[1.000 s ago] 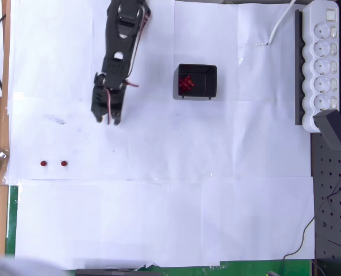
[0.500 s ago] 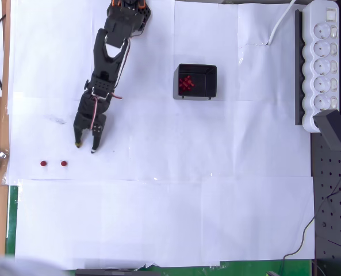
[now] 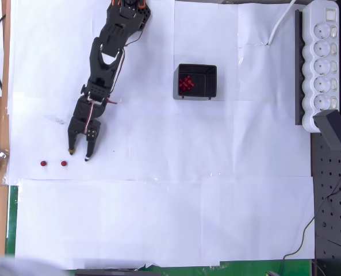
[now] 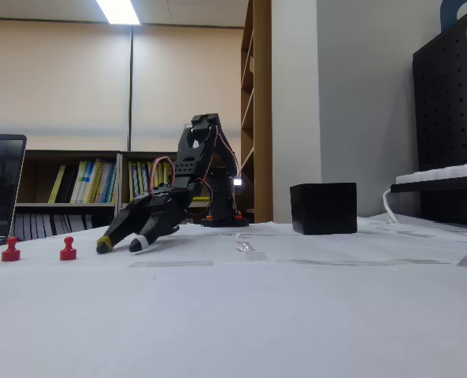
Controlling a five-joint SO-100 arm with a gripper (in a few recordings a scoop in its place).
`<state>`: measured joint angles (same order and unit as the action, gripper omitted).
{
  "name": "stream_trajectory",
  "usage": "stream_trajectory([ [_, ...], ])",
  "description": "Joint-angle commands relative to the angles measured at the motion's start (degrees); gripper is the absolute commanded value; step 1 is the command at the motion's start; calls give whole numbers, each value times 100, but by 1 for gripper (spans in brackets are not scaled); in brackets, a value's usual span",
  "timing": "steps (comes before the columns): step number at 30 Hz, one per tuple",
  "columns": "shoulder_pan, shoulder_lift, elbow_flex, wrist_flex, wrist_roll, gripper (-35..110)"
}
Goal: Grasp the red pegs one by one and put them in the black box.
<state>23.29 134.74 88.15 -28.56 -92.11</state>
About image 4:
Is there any black open box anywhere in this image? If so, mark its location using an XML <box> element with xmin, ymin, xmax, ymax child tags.
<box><xmin>289</xmin><ymin>182</ymin><xmax>358</xmax><ymax>236</ymax></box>

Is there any low wooden bookshelf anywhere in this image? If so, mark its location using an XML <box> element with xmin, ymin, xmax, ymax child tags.
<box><xmin>14</xmin><ymin>149</ymin><xmax>120</xmax><ymax>240</ymax></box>
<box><xmin>117</xmin><ymin>150</ymin><xmax>214</xmax><ymax>226</ymax></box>

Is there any yellow white book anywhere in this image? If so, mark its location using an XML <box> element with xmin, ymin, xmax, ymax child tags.
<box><xmin>69</xmin><ymin>160</ymin><xmax>89</xmax><ymax>205</ymax></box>
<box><xmin>79</xmin><ymin>158</ymin><xmax>98</xmax><ymax>205</ymax></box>

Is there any red pawn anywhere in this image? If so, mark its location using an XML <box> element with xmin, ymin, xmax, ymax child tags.
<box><xmin>59</xmin><ymin>235</ymin><xmax>78</xmax><ymax>261</ymax></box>
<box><xmin>1</xmin><ymin>236</ymin><xmax>21</xmax><ymax>263</ymax></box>

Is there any black book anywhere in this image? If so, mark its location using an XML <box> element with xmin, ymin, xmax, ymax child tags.
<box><xmin>55</xmin><ymin>165</ymin><xmax>80</xmax><ymax>205</ymax></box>

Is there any yellow slim book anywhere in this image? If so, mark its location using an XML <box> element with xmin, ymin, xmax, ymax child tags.
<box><xmin>47</xmin><ymin>165</ymin><xmax>67</xmax><ymax>205</ymax></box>

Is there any white paper table cover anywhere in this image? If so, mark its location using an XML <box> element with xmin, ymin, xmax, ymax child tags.
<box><xmin>0</xmin><ymin>214</ymin><xmax>467</xmax><ymax>378</ymax></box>

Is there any beige roller blind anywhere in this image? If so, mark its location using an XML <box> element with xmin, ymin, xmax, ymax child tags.
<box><xmin>132</xmin><ymin>24</ymin><xmax>245</xmax><ymax>151</ymax></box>
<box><xmin>0</xmin><ymin>17</ymin><xmax>132</xmax><ymax>139</ymax></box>

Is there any tall wooden bookshelf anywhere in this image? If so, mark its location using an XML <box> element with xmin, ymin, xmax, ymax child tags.
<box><xmin>239</xmin><ymin>0</ymin><xmax>273</xmax><ymax>224</ymax></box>

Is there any ceiling light panel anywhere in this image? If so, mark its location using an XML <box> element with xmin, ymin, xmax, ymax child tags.
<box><xmin>95</xmin><ymin>0</ymin><xmax>142</xmax><ymax>27</ymax></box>

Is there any black shelf ledge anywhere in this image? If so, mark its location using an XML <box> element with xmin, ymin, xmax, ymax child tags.
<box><xmin>390</xmin><ymin>172</ymin><xmax>467</xmax><ymax>195</ymax></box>

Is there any white power strip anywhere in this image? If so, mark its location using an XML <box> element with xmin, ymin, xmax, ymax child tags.
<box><xmin>395</xmin><ymin>161</ymin><xmax>467</xmax><ymax>185</ymax></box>

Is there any black pegboard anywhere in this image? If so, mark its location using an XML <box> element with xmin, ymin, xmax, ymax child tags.
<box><xmin>412</xmin><ymin>10</ymin><xmax>467</xmax><ymax>228</ymax></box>

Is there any blue panel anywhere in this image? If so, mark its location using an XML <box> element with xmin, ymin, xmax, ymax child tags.
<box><xmin>440</xmin><ymin>0</ymin><xmax>467</xmax><ymax>33</ymax></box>

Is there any black window post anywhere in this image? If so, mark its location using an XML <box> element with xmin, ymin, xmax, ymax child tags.
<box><xmin>128</xmin><ymin>26</ymin><xmax>135</xmax><ymax>153</ymax></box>

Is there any white power cable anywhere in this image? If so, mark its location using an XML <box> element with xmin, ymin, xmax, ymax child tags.
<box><xmin>382</xmin><ymin>187</ymin><xmax>400</xmax><ymax>224</ymax></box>

